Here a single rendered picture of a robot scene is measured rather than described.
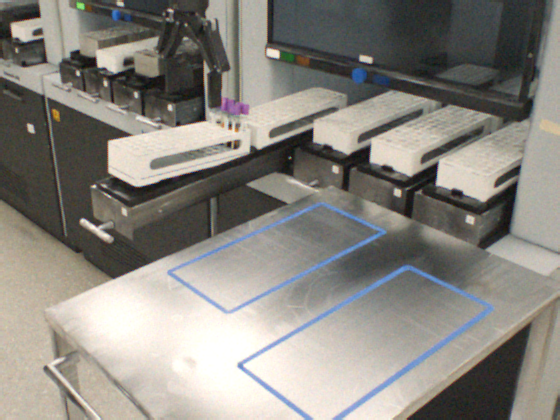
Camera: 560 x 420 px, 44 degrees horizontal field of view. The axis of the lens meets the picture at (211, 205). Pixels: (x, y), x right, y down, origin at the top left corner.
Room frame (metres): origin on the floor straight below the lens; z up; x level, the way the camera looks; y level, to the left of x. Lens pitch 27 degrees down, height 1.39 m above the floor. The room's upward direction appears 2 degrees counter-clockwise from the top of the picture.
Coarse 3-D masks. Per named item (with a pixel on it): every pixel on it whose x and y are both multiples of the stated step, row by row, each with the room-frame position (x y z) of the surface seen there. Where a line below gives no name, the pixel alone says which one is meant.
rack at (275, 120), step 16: (288, 96) 1.56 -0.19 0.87; (304, 96) 1.57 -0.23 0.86; (320, 96) 1.56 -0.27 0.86; (336, 96) 1.56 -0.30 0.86; (256, 112) 1.46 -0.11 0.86; (272, 112) 1.47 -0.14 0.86; (288, 112) 1.45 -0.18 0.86; (304, 112) 1.46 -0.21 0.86; (320, 112) 1.55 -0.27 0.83; (256, 128) 1.37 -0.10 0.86; (272, 128) 1.39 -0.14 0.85; (288, 128) 1.50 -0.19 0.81; (304, 128) 1.46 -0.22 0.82; (256, 144) 1.37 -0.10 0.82
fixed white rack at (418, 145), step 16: (448, 112) 1.42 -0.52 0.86; (464, 112) 1.42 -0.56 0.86; (400, 128) 1.34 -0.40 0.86; (416, 128) 1.33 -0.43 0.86; (432, 128) 1.33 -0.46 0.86; (448, 128) 1.32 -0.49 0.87; (464, 128) 1.32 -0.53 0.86; (480, 128) 1.41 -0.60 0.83; (384, 144) 1.25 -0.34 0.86; (400, 144) 1.25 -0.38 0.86; (416, 144) 1.25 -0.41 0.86; (432, 144) 1.25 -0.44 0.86; (448, 144) 1.35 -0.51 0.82; (464, 144) 1.33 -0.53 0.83; (384, 160) 1.25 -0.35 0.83; (400, 160) 1.22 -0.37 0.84; (416, 160) 1.21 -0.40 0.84; (432, 160) 1.25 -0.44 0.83
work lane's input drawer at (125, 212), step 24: (288, 144) 1.41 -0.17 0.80; (216, 168) 1.28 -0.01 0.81; (240, 168) 1.31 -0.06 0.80; (264, 168) 1.35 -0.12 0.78; (96, 192) 1.21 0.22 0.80; (120, 192) 1.17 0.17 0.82; (144, 192) 1.20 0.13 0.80; (168, 192) 1.19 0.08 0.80; (192, 192) 1.22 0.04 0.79; (216, 192) 1.26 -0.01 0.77; (96, 216) 1.22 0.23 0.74; (120, 216) 1.15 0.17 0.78; (144, 216) 1.14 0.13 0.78
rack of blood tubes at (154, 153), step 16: (176, 128) 1.34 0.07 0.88; (192, 128) 1.35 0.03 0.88; (208, 128) 1.35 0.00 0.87; (224, 128) 1.35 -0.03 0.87; (240, 128) 1.36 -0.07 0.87; (112, 144) 1.22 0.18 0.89; (128, 144) 1.22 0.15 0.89; (144, 144) 1.23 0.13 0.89; (160, 144) 1.24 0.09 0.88; (176, 144) 1.24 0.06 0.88; (192, 144) 1.25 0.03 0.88; (208, 144) 1.27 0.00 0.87; (112, 160) 1.22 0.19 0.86; (128, 160) 1.18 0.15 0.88; (144, 160) 1.17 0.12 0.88; (160, 160) 1.30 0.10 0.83; (176, 160) 1.30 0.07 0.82; (192, 160) 1.25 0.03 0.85; (208, 160) 1.27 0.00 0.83; (224, 160) 1.30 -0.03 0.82; (128, 176) 1.18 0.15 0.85; (144, 176) 1.17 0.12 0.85; (160, 176) 1.19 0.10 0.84
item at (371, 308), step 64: (320, 192) 1.14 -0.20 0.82; (192, 256) 0.93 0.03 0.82; (256, 256) 0.92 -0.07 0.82; (320, 256) 0.91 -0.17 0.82; (384, 256) 0.91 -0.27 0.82; (448, 256) 0.90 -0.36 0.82; (64, 320) 0.77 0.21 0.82; (128, 320) 0.76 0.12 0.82; (192, 320) 0.76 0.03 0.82; (256, 320) 0.76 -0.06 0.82; (320, 320) 0.75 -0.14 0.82; (384, 320) 0.75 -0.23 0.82; (448, 320) 0.74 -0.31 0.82; (512, 320) 0.74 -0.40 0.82; (64, 384) 0.68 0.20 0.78; (128, 384) 0.64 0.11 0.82; (192, 384) 0.63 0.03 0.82; (256, 384) 0.63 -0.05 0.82; (320, 384) 0.63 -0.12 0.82; (384, 384) 0.62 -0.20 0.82; (448, 384) 0.64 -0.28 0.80
